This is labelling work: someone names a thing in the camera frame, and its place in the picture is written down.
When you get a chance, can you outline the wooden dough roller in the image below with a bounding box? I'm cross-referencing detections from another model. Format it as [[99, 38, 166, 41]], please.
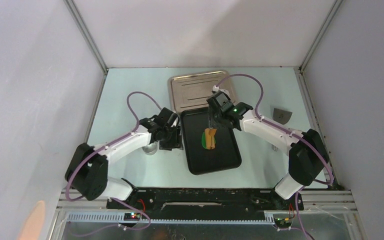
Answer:
[[204, 128, 217, 150]]

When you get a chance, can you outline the green dough piece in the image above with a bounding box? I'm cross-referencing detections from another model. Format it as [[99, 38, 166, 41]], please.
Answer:
[[201, 132, 207, 150]]

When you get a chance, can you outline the black plastic tray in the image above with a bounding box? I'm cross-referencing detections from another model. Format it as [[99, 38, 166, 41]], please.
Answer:
[[180, 107, 242, 175]]

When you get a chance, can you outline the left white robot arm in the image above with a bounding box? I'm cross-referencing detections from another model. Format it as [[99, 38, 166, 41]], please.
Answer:
[[65, 107, 180, 208]]

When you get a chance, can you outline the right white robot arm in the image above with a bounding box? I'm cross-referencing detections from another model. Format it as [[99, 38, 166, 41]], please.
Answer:
[[206, 91, 329, 209]]

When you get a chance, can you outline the silver metal tray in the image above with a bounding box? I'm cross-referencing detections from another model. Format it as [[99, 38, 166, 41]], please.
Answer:
[[167, 70, 229, 113]]

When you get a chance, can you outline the round metal cutter ring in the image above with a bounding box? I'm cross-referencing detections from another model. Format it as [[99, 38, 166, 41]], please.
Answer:
[[142, 143, 159, 156]]

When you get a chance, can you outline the metal scraper with wooden handle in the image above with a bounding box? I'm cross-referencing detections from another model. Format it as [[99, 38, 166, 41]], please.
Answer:
[[272, 107, 293, 125]]

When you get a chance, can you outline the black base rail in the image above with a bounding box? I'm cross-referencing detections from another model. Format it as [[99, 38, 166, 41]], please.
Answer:
[[106, 187, 305, 221]]

